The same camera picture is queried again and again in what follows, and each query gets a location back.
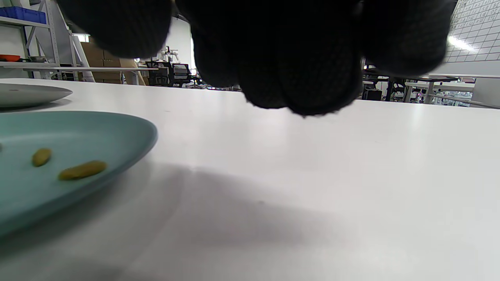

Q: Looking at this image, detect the person's right hand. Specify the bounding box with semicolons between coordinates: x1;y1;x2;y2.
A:
57;0;457;117

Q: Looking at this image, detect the yellow raisin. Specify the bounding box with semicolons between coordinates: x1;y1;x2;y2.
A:
59;160;107;181
32;148;52;167

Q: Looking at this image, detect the teal plate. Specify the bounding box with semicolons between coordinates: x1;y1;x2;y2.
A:
0;111;158;237

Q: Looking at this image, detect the grey plate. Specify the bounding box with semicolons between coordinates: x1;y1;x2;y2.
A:
0;83;73;108

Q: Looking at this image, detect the black mesh chair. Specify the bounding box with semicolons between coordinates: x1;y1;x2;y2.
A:
172;63;193;88

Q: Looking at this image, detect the white desk with black legs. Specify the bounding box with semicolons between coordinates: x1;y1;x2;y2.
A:
363;69;476;104

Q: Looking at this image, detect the white whiteboard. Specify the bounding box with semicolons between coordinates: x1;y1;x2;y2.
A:
445;0;500;63

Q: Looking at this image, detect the stack of cardboard boxes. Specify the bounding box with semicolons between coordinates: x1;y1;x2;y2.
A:
80;41;146;85

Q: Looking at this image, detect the white long workbench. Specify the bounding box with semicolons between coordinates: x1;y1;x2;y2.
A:
0;62;160;85

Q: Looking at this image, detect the grey metal shelving rack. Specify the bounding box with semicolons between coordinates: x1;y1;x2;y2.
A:
0;0;94;82

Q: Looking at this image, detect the blue storage bin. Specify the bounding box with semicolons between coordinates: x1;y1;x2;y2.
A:
0;6;46;25

